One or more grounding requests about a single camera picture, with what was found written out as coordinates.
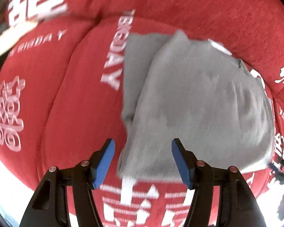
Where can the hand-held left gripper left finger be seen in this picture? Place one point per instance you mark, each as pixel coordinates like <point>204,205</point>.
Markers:
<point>105,163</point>

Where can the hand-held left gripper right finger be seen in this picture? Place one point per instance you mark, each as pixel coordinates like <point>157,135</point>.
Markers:
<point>181,163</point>

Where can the grey knit sweater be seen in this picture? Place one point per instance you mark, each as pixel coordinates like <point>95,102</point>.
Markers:
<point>198,104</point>

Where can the red printed sofa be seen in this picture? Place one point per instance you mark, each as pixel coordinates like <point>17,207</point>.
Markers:
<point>61,113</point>

